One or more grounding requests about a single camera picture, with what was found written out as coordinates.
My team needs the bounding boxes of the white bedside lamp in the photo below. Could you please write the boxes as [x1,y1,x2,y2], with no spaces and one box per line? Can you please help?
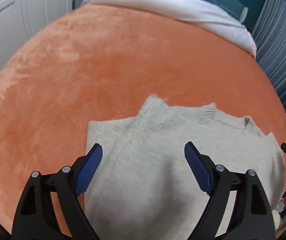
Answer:
[239,7,248,23]

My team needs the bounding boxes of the white folded duvet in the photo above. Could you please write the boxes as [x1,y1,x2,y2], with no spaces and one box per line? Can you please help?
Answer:
[81,0,257,57]

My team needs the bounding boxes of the beige knit sweater black hearts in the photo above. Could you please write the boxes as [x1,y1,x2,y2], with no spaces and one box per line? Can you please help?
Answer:
[84,96,285,239]

